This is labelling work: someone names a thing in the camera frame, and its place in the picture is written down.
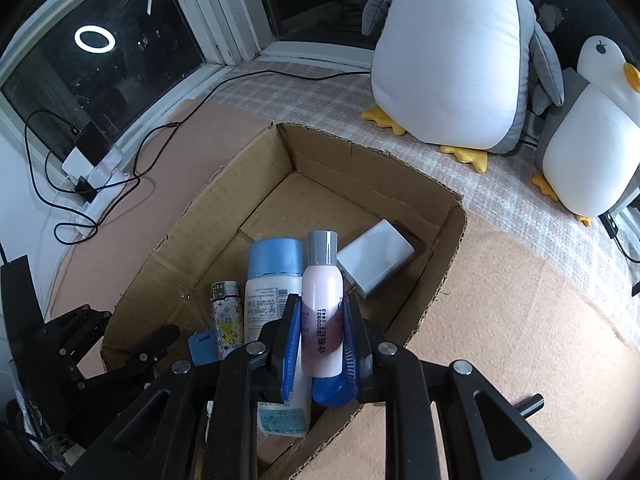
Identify cardboard box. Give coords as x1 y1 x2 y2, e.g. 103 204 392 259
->
100 122 468 480

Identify small grey penguin plush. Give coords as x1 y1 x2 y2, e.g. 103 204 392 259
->
531 35 640 226

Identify checked blanket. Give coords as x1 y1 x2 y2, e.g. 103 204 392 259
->
192 57 640 321

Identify white window frame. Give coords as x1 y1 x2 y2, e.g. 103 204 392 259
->
0 0 381 171

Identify pink bottle with grey cap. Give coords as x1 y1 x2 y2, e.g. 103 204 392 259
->
300 230 347 378

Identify large grey penguin plush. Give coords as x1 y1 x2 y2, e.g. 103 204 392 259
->
361 0 566 176

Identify grey power bank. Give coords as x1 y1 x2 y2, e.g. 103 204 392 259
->
336 219 416 298

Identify white charger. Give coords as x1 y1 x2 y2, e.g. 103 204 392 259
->
62 147 98 173

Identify blue round lid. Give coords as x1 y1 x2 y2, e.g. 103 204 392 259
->
311 375 358 407

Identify long black cable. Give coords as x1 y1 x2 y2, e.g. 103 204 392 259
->
25 70 373 246

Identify brown felt mat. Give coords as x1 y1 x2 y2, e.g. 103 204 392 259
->
50 100 640 480

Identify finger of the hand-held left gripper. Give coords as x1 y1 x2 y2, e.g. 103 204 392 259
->
72 324 181 401
45 304 112 361

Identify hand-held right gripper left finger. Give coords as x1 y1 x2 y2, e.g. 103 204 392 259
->
65 292 306 480

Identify patterned lighter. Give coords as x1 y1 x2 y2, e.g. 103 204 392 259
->
210 281 248 361

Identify white power strip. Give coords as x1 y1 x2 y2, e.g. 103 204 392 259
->
75 147 133 211

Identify blue phone stand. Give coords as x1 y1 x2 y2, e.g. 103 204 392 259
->
187 329 223 367

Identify black plug with cable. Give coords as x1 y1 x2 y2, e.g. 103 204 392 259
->
599 210 640 297

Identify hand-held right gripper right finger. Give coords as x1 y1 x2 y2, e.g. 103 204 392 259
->
341 291 581 480

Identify white bottle with blue cap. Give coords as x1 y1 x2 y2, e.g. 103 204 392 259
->
244 237 311 438

